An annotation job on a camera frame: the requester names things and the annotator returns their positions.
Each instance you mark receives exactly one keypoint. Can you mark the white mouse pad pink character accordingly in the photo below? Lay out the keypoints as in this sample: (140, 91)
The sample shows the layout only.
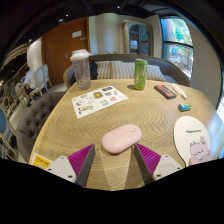
(191, 135)

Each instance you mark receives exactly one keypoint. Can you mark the striped cushion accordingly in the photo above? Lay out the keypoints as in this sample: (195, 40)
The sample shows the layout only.
(104, 70)
(123, 70)

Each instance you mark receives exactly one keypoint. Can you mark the white tube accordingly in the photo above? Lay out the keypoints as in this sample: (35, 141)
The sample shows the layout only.
(179, 91)

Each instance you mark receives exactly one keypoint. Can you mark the grey curved sofa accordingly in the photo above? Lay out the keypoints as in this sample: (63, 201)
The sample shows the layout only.
(170, 68)

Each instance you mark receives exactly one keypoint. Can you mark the black box red print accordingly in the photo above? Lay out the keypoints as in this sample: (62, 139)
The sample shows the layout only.
(165, 91)

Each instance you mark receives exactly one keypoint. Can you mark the white sticker sheet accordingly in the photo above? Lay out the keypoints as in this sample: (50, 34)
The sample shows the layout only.
(98, 101)

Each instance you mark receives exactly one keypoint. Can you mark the cream glass-door cabinet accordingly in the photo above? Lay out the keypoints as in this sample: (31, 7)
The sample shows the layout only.
(138, 38)

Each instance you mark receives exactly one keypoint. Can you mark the group of white chairs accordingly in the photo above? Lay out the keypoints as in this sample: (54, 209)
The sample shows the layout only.
(40, 78)

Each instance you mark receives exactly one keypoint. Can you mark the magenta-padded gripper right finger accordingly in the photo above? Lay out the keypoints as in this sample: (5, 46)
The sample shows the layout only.
(165, 166)

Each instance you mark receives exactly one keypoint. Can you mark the grey tufted chair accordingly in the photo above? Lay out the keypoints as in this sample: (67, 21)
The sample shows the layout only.
(35, 118)

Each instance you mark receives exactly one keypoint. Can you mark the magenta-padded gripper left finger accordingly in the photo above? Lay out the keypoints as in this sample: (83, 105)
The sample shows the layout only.
(63, 168)

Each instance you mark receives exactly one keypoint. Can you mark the person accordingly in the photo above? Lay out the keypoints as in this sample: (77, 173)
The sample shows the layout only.
(29, 80)

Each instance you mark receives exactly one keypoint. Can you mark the brown wooden door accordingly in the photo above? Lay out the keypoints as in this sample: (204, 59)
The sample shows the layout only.
(60, 43)

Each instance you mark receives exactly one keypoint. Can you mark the pink computer mouse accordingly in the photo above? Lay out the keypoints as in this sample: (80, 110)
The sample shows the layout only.
(120, 138)

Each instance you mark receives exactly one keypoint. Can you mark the green drink can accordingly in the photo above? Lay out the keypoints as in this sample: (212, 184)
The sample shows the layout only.
(140, 75)

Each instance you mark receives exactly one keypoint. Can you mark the dark-framed glass window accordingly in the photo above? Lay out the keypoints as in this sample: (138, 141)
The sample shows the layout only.
(176, 43)
(221, 103)

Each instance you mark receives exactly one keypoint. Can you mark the yellow card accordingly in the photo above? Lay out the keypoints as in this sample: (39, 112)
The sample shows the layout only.
(40, 161)

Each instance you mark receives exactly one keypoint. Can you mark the small teal white pack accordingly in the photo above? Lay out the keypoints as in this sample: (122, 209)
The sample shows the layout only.
(184, 107)

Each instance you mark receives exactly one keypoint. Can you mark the clear plastic tumbler bottle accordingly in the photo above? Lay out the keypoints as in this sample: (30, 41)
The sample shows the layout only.
(81, 71)

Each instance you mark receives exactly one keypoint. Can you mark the dark backpack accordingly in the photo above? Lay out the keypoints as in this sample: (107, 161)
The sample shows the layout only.
(93, 68)

